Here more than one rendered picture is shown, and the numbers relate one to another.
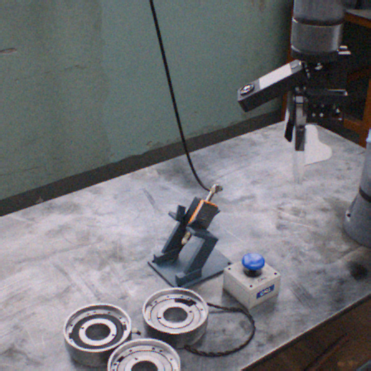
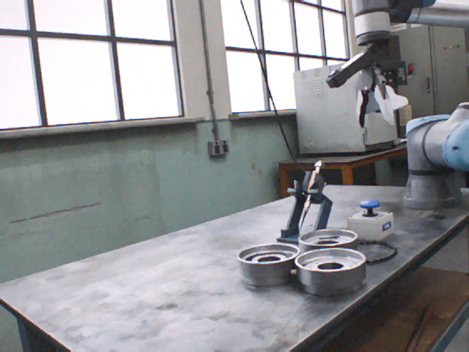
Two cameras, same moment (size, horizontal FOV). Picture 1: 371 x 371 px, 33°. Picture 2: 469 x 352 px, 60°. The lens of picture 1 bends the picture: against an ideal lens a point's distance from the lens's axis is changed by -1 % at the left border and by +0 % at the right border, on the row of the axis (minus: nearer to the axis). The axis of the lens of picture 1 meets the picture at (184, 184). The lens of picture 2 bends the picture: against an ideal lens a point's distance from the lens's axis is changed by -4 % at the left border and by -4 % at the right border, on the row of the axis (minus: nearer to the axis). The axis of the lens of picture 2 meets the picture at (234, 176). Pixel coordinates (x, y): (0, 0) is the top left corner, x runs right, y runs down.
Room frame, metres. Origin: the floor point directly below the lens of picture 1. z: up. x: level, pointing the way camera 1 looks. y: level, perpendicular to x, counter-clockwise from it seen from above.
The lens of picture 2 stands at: (0.05, 0.27, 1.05)
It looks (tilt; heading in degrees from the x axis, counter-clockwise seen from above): 6 degrees down; 351
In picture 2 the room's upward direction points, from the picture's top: 6 degrees counter-clockwise
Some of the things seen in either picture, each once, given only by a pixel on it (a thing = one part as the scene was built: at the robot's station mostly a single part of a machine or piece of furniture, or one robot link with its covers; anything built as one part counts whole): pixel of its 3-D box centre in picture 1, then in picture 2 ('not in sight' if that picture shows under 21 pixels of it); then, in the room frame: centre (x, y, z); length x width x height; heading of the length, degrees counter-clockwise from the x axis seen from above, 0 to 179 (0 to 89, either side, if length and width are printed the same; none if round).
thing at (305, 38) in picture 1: (316, 33); (372, 28); (0.92, -0.19, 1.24); 0.08 x 0.08 x 0.05
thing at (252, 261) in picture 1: (252, 269); (369, 212); (0.84, -0.12, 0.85); 0.04 x 0.04 x 0.05
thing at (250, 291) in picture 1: (253, 279); (372, 224); (0.84, -0.12, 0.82); 0.08 x 0.07 x 0.05; 126
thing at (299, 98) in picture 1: (315, 84); (378, 64); (0.91, -0.20, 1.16); 0.09 x 0.08 x 0.12; 88
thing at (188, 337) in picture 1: (175, 318); (328, 247); (0.75, 0.01, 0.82); 0.10 x 0.10 x 0.04
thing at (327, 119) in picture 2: not in sight; (352, 110); (3.07, -1.13, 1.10); 0.62 x 0.61 x 0.65; 126
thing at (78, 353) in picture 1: (98, 335); (269, 264); (0.71, 0.13, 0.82); 0.10 x 0.10 x 0.04
